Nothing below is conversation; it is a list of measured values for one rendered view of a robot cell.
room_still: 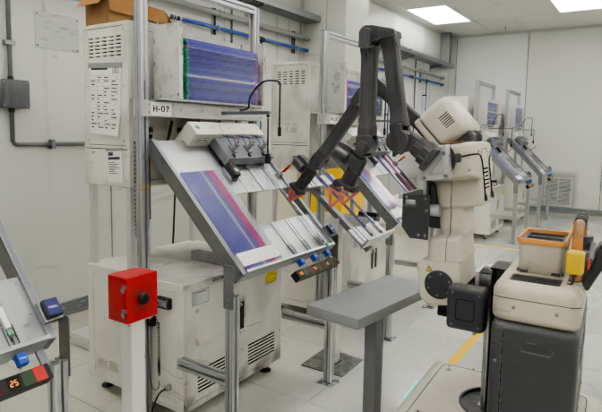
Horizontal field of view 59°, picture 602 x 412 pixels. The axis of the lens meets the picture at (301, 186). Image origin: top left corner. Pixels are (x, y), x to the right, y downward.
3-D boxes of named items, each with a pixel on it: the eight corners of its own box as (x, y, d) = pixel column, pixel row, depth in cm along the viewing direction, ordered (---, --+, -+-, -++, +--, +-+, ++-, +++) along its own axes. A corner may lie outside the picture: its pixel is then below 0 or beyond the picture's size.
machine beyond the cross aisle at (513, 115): (553, 219, 803) (561, 92, 783) (543, 227, 735) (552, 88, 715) (462, 210, 878) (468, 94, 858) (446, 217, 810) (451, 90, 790)
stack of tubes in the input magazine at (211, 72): (258, 105, 274) (259, 52, 271) (185, 99, 231) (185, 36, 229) (239, 106, 280) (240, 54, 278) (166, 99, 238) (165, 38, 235)
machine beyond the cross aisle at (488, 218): (533, 234, 684) (542, 84, 664) (520, 244, 616) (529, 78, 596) (430, 222, 759) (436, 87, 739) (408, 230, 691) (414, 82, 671)
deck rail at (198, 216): (237, 283, 205) (246, 273, 202) (234, 284, 203) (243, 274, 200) (147, 148, 227) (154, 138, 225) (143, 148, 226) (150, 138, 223)
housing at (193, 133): (249, 153, 281) (264, 134, 275) (180, 156, 241) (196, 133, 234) (241, 141, 284) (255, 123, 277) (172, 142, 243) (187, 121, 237)
